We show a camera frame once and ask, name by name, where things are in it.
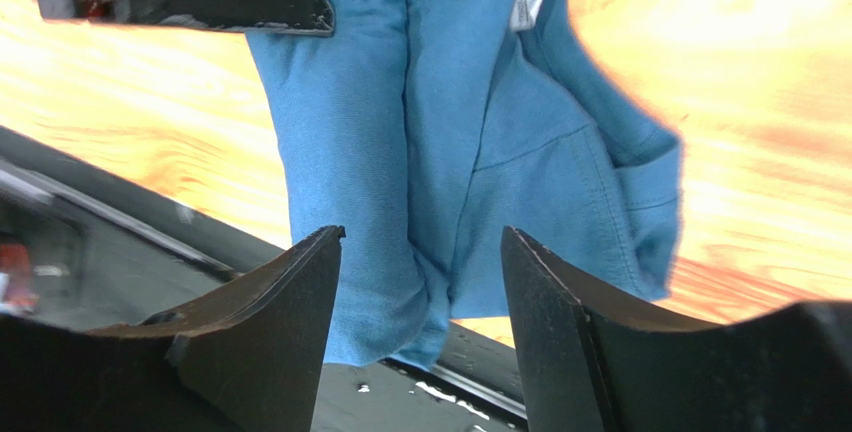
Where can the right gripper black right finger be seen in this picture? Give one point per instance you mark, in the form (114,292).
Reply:
(595,358)

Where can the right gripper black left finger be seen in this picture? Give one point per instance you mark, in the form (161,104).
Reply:
(246,356)

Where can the blue t shirt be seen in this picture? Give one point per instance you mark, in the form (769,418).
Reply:
(424,127)

